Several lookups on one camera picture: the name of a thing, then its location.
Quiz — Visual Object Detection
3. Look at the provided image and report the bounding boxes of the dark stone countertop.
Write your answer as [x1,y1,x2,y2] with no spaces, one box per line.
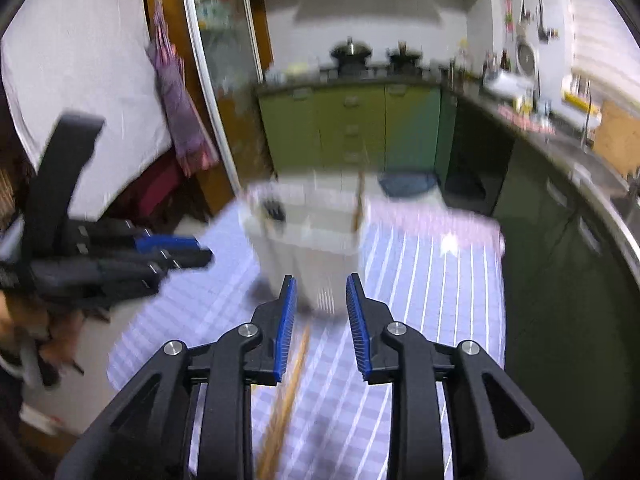
[257,77,640,266]

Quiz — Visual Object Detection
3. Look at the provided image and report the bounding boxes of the blue checked tablecloth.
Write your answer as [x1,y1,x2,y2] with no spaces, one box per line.
[107,200,506,480]

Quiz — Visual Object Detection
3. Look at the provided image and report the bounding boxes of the glass sliding door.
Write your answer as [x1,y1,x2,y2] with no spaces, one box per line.
[180,0,273,196]

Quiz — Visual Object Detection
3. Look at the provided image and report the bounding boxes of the wooden chopstick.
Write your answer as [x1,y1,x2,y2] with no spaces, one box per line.
[255,360,301,480]
[352,145,368,236]
[270,322,312,480]

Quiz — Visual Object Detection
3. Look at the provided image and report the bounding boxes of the dark red chair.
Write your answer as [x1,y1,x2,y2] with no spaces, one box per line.
[125,155,211,221]

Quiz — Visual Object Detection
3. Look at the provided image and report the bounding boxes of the clear plastic bag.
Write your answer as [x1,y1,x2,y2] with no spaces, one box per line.
[265,60,321,86]

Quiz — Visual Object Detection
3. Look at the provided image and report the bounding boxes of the black wok with lid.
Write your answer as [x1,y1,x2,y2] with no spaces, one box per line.
[330,37,373,73]

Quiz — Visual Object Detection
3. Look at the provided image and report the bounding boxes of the green cabinets under stove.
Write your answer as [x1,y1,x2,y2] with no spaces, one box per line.
[257,82,458,181]

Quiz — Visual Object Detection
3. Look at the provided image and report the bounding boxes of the gas stove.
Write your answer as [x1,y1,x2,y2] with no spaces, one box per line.
[320,66,436,82]

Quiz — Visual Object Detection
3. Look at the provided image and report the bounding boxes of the black wok with handle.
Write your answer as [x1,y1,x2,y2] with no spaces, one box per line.
[386,40,423,73]

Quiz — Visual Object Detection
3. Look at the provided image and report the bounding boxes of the green cabinets under sink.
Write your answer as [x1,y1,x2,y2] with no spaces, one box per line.
[440,95,640,480]

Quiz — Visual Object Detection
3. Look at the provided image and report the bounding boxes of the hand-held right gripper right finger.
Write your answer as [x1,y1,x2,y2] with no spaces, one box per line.
[346,272,586,480]

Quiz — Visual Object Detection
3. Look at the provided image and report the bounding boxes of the white plastic utensil holder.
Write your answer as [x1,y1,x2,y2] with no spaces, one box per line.
[239,170,371,316]

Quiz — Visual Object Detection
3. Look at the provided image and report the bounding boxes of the purple checked apron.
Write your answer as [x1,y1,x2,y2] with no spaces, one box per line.
[145,0,221,178]

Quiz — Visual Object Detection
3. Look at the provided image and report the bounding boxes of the white window blind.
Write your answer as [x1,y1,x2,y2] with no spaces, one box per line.
[557,0,640,91]

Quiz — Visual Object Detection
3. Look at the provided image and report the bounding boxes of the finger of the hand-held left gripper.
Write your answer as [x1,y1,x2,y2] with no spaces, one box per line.
[30,259,168,311]
[70,219,215,270]

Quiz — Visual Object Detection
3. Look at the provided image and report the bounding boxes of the yellow tray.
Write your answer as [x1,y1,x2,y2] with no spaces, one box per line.
[562,90,603,113]

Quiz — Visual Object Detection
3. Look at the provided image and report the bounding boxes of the white hanging sheet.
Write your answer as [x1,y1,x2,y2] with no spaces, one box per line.
[0,0,176,196]

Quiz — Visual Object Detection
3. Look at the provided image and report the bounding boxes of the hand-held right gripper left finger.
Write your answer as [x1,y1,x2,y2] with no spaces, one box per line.
[52,274,298,480]

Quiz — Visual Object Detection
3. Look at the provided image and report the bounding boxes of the person's left hand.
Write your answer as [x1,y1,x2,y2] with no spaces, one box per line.
[0,295,83,361]

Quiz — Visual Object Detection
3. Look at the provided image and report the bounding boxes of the purple dotted cloth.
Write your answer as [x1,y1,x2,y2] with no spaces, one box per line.
[245,182,506,256]

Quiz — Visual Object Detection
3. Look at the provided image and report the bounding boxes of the wooden cutting board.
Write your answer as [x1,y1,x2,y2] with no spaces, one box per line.
[592,100,640,178]

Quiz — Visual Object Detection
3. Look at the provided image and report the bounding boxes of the black handled cutlery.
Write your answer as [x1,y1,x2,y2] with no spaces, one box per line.
[260,199,287,223]

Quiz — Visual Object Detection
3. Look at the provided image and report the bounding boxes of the dark blue mat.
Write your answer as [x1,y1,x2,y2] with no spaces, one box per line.
[379,172,437,197]

